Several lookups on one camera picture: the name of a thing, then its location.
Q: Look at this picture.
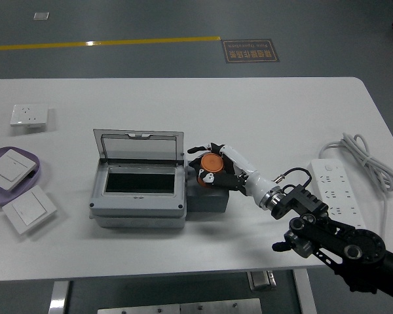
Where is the yellow floor tape line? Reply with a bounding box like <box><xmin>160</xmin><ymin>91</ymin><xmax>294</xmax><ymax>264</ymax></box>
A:
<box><xmin>0</xmin><ymin>35</ymin><xmax>222</xmax><ymax>52</ymax></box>

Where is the white power strip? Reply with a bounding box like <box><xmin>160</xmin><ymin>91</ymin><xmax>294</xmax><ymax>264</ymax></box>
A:
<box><xmin>310</xmin><ymin>158</ymin><xmax>367</xmax><ymax>230</ymax></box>

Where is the floor sign with orange text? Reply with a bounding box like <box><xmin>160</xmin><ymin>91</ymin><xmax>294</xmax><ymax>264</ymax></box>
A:
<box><xmin>221</xmin><ymin>39</ymin><xmax>280</xmax><ymax>64</ymax></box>

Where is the metal bracket under table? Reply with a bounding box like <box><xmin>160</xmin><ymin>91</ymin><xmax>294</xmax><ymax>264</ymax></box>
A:
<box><xmin>247</xmin><ymin>270</ymin><xmax>278</xmax><ymax>292</ymax></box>

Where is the grey cube with round hole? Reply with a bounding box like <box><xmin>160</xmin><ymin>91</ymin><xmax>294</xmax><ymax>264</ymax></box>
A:
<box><xmin>185</xmin><ymin>181</ymin><xmax>231</xmax><ymax>214</ymax></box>

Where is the metal base plate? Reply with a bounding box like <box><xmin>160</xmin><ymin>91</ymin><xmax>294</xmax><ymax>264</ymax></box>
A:
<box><xmin>97</xmin><ymin>298</ymin><xmax>263</xmax><ymax>314</ymax></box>

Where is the white wall switch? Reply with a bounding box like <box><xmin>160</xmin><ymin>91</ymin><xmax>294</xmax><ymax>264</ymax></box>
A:
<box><xmin>1</xmin><ymin>185</ymin><xmax>58</xmax><ymax>236</ymax></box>
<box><xmin>0</xmin><ymin>148</ymin><xmax>37</xmax><ymax>192</ymax></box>

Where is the white wall socket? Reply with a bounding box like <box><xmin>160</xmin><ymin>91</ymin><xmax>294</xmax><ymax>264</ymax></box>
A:
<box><xmin>9</xmin><ymin>103</ymin><xmax>49</xmax><ymax>128</ymax></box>

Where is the grey box with transparent lid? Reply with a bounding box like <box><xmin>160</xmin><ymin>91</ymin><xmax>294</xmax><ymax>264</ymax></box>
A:
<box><xmin>88</xmin><ymin>128</ymin><xmax>188</xmax><ymax>230</ymax></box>

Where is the white table leg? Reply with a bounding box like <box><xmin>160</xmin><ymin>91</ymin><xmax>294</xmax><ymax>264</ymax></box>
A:
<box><xmin>293</xmin><ymin>268</ymin><xmax>317</xmax><ymax>314</ymax></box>
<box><xmin>48</xmin><ymin>281</ymin><xmax>71</xmax><ymax>314</ymax></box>

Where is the purple tray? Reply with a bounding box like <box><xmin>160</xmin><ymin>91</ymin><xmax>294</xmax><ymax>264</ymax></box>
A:
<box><xmin>0</xmin><ymin>146</ymin><xmax>42</xmax><ymax>207</ymax></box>

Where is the orange cylinder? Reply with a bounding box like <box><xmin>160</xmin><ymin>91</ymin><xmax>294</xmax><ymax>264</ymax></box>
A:
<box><xmin>197</xmin><ymin>152</ymin><xmax>225</xmax><ymax>187</ymax></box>

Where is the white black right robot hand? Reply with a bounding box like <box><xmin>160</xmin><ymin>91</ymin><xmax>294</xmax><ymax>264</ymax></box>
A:
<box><xmin>186</xmin><ymin>142</ymin><xmax>280</xmax><ymax>209</ymax></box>

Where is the white power strip cable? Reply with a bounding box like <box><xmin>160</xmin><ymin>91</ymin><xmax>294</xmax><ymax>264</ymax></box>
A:
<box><xmin>319</xmin><ymin>132</ymin><xmax>393</xmax><ymax>237</ymax></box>

